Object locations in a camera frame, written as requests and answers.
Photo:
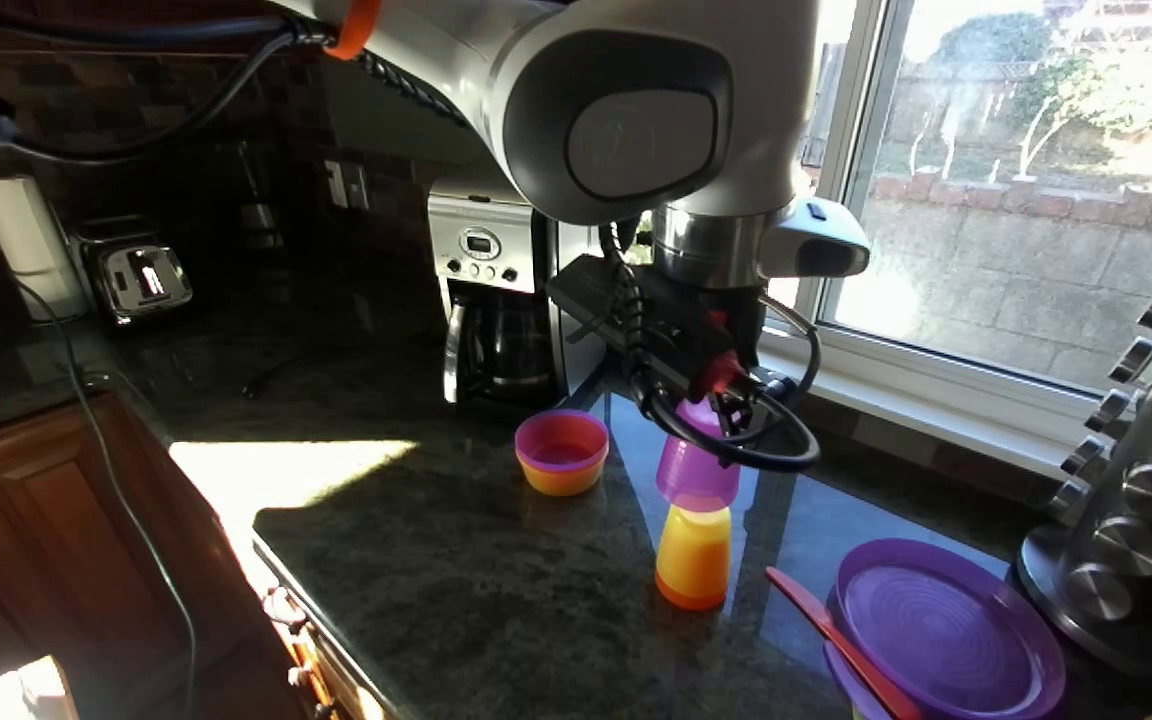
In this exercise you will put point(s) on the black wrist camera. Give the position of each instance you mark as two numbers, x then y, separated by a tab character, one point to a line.
595	303

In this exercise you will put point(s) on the white countertop canister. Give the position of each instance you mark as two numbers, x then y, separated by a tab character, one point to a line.
21	243

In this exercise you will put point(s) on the purple plastic plate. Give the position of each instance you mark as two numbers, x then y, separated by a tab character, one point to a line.
949	634

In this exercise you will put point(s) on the brown wooden cabinet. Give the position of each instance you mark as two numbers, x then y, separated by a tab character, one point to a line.
43	533

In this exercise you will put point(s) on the metal spice rack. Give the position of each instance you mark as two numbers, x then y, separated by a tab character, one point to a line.
1143	492

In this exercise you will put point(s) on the pink plastic bowl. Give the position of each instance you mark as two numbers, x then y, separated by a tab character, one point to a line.
561	436

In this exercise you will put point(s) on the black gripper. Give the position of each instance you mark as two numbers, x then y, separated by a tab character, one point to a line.
695	332

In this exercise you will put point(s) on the red plastic utensil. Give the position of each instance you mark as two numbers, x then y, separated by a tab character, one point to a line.
833	638

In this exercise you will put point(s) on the orange yellow plastic cup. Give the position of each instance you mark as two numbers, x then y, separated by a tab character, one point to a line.
695	547

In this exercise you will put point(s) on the white window frame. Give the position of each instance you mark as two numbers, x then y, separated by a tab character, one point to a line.
949	372

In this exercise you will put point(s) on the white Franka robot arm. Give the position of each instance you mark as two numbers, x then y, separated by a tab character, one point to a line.
630	107

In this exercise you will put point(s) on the purple plastic cup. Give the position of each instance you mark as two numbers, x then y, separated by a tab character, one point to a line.
696	468

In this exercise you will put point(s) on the silver toaster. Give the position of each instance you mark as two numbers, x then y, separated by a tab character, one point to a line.
137	276

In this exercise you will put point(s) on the silver black coffee maker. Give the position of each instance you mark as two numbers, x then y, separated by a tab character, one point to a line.
489	294

